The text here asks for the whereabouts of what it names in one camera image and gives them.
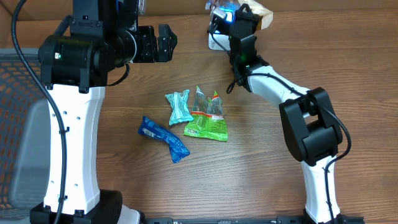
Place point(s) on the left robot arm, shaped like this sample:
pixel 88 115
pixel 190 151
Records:
pixel 103 35

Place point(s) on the blue snack packet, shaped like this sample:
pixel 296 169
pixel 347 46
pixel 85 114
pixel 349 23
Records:
pixel 177 149

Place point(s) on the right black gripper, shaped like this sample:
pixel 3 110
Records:
pixel 247 12

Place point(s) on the grey plastic shopping basket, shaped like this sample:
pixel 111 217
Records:
pixel 25 141

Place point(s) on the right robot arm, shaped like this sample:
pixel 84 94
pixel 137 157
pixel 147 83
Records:
pixel 311 129

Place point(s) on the green gummy candy bag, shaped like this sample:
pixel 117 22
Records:
pixel 208 118

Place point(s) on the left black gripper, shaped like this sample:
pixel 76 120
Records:
pixel 166 42

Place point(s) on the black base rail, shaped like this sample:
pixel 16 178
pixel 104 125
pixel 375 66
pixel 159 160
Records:
pixel 278 220

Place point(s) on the teal white candy packet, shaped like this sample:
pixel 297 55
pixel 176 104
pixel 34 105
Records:
pixel 179 105

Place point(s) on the white barcode scanner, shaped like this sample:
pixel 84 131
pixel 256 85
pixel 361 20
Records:
pixel 217 41

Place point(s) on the beige cookie snack bag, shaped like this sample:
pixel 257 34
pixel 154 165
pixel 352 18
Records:
pixel 230 6

